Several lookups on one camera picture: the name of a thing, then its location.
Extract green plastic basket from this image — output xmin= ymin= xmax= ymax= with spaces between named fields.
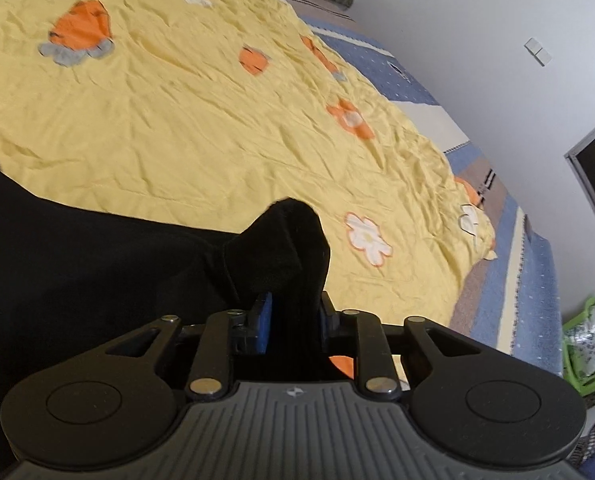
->
xmin=561 ymin=294 xmax=595 ymax=402

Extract white wall switch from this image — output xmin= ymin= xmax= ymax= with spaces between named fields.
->
xmin=524 ymin=36 xmax=553 ymax=67

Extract black pants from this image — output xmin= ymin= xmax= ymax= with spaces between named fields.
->
xmin=0 ymin=152 xmax=354 ymax=467

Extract yellow flower-print blanket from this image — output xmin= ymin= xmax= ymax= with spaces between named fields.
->
xmin=0 ymin=0 xmax=498 ymax=392

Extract blue grey patterned bed sheet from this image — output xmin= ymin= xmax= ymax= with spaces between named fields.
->
xmin=270 ymin=0 xmax=565 ymax=380

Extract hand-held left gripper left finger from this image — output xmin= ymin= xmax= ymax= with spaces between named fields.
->
xmin=104 ymin=292 xmax=276 ymax=402

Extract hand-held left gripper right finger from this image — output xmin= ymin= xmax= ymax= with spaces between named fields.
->
xmin=319 ymin=292 xmax=472 ymax=402

